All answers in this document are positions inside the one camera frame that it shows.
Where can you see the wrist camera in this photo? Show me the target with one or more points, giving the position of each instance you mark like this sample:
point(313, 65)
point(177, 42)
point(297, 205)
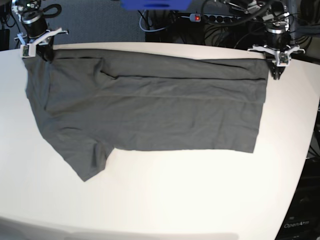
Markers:
point(28, 51)
point(282, 59)

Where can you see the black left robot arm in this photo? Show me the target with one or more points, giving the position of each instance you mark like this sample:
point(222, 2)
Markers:
point(262, 26)

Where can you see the blue plastic box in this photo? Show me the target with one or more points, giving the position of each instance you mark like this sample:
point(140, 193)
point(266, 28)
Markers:
point(179, 5)

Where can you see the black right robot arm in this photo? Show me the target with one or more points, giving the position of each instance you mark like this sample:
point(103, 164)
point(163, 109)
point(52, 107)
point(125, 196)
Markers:
point(33, 8)

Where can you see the grey T-shirt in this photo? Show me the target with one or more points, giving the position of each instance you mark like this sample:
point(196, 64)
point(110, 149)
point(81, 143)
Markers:
point(88, 102)

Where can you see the white power strip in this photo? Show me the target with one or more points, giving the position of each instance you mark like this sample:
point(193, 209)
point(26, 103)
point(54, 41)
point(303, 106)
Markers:
point(216, 19)

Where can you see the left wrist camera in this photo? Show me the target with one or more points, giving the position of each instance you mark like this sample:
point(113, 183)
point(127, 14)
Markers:
point(282, 59)

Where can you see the black OpenArm base box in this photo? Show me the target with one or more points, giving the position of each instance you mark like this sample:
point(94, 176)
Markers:
point(302, 220)

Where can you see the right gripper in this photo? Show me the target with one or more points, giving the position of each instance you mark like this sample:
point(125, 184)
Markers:
point(39, 34)

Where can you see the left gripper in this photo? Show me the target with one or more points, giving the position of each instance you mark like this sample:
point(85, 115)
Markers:
point(276, 42)

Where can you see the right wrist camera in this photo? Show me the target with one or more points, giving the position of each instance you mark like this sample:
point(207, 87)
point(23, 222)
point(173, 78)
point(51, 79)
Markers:
point(28, 51)

